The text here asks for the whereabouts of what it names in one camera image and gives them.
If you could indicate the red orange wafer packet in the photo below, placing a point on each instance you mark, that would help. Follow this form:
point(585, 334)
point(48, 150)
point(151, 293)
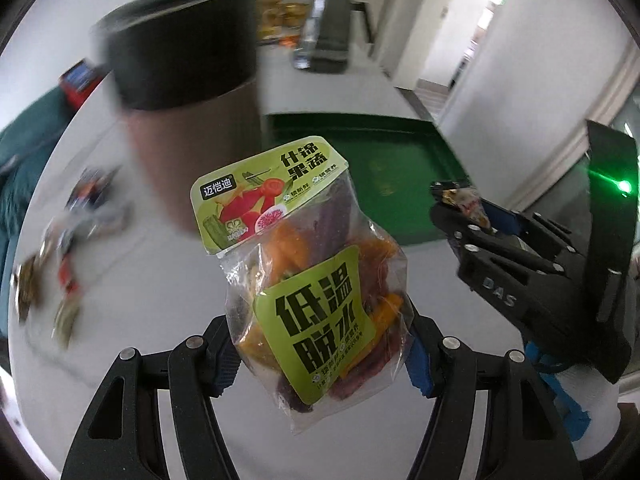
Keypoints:
point(66, 274)

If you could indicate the blue chocolate cookie bag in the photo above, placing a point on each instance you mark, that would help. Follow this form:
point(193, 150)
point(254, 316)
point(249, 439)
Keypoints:
point(92, 189)

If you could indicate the gold bowls stack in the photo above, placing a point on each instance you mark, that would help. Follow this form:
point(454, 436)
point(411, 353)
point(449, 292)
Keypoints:
point(280, 22)

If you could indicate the green tray box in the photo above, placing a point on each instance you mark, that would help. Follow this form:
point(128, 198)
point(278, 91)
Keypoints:
point(392, 160)

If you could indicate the brown gold oat snack bag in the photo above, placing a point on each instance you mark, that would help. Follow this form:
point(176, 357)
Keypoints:
point(26, 281)

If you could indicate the gloved right hand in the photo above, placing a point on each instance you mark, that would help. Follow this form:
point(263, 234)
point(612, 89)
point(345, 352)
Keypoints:
point(587, 405)

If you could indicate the red smart display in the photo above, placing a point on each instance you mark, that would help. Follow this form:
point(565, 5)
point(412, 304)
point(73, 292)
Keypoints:
point(79, 81)

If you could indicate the Danisa butter cookies packet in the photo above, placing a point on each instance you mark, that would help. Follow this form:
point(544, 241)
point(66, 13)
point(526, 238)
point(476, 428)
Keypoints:
point(464, 197)

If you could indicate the beige green snack packet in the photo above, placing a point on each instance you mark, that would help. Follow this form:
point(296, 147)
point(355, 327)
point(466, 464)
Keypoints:
point(64, 321)

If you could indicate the silver white snack bag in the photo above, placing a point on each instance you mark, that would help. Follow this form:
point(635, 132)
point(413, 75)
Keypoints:
point(84, 223)

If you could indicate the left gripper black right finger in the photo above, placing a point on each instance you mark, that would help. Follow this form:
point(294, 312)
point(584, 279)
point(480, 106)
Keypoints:
point(492, 417)

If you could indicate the teal sofa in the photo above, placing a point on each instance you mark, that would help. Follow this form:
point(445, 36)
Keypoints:
point(26, 146)

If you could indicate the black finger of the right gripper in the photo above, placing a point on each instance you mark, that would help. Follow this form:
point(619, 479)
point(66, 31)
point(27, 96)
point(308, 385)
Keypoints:
point(538, 233)
point(456, 228)

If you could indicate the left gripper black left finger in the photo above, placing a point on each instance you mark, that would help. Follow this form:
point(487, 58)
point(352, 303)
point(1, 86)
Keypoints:
point(154, 412)

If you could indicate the dark grey glass pitcher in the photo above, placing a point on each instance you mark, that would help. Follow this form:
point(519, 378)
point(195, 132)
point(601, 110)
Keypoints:
point(324, 40)

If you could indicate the dried fruit vegetable bag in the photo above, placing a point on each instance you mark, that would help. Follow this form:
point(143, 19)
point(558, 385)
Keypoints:
point(317, 302)

